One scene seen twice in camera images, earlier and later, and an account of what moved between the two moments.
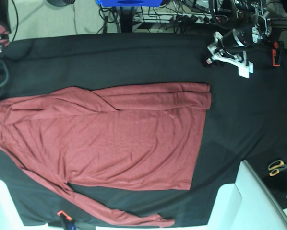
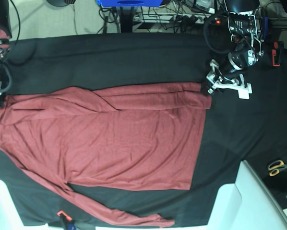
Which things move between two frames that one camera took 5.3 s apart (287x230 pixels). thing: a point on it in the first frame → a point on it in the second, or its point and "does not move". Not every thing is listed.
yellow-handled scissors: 276,166 does not move
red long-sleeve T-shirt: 139,135 does not move
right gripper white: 245,67 → 244,88
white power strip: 173,17 does not move
